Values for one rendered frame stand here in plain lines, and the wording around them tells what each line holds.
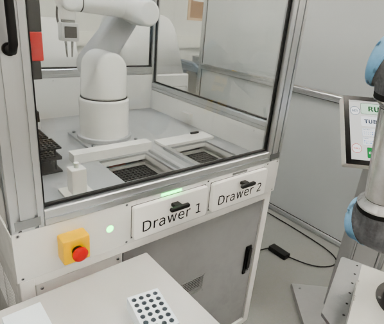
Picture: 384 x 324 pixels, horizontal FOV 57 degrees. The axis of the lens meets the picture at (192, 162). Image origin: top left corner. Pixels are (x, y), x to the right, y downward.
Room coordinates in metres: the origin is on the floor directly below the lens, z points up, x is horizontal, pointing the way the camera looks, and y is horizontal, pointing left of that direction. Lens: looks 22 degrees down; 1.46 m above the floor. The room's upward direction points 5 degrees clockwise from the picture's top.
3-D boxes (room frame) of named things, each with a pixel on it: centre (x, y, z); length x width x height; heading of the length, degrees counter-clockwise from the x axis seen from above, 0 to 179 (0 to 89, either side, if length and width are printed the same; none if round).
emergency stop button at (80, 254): (0.74, 0.27, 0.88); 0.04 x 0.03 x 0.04; 131
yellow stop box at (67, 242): (0.76, 0.29, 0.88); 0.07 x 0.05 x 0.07; 131
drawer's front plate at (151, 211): (0.99, 0.05, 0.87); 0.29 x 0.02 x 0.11; 131
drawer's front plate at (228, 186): (1.20, -0.19, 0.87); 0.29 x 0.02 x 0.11; 131
